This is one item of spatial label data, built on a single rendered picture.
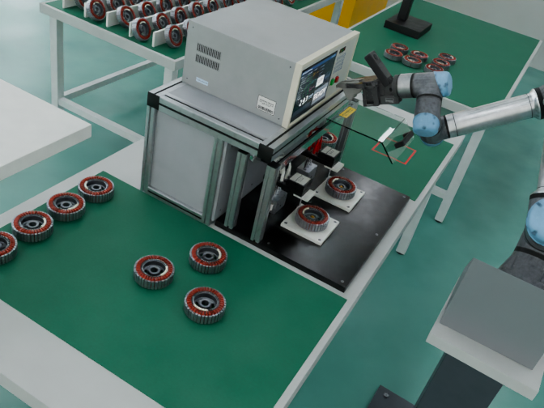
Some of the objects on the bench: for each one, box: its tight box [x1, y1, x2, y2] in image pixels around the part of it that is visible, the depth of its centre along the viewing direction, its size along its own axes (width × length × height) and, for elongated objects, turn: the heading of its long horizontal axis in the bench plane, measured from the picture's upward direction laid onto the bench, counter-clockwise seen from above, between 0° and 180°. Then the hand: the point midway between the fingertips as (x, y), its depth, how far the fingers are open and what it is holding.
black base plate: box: [215, 154, 410, 293], centre depth 207 cm, size 47×64×2 cm
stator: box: [184, 287, 226, 324], centre depth 158 cm, size 11×11×4 cm
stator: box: [295, 205, 329, 232], centre depth 195 cm, size 11×11×4 cm
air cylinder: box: [296, 161, 317, 179], centre depth 218 cm, size 5×8×6 cm
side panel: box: [140, 105, 224, 227], centre depth 185 cm, size 28×3×32 cm, turn 46°
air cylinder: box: [270, 189, 287, 215], centre depth 199 cm, size 5×8×6 cm
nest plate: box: [314, 176, 365, 212], centre depth 215 cm, size 15×15×1 cm
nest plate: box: [280, 203, 339, 246], centre depth 196 cm, size 15×15×1 cm
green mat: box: [0, 171, 347, 408], centre depth 165 cm, size 94×61×1 cm, turn 46°
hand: (339, 82), depth 191 cm, fingers closed
